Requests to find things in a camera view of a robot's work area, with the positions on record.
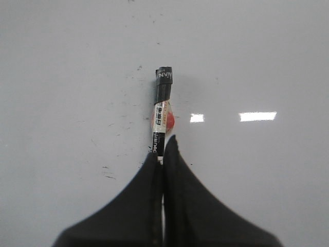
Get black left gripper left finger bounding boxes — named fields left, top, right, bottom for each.
left=53, top=152, right=163, bottom=246

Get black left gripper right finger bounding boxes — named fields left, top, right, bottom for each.
left=163, top=135, right=282, bottom=246

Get black whiteboard marker with label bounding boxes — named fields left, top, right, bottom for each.
left=151, top=66, right=175, bottom=164

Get white whiteboard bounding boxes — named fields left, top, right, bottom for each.
left=1, top=1, right=328, bottom=246

